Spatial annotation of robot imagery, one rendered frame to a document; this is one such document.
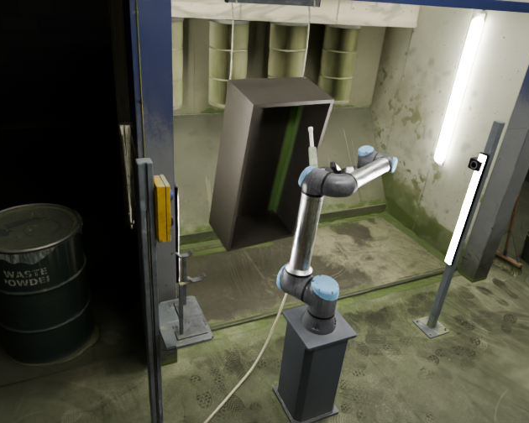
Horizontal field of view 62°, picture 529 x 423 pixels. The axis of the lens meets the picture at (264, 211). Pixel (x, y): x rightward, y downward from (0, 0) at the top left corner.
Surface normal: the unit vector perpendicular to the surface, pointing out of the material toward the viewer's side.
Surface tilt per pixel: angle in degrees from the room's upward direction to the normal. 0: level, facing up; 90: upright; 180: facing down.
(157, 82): 90
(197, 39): 90
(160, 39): 90
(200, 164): 57
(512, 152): 90
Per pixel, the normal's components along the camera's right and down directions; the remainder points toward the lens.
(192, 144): 0.39, -0.10
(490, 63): -0.91, 0.13
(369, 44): 0.41, 0.46
